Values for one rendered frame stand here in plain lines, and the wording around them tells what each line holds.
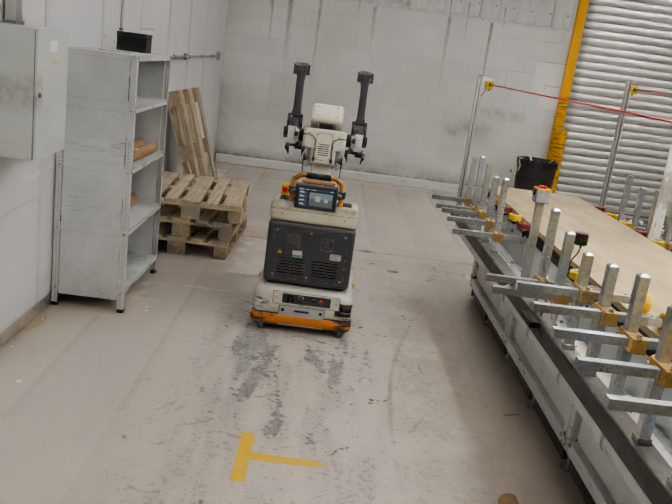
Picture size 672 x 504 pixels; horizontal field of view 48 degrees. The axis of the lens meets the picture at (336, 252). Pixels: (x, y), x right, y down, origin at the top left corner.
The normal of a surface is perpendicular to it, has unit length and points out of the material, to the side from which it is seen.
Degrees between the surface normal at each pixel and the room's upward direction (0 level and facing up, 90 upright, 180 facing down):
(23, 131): 90
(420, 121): 90
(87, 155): 90
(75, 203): 90
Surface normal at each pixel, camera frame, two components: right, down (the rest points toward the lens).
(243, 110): 0.00, 0.25
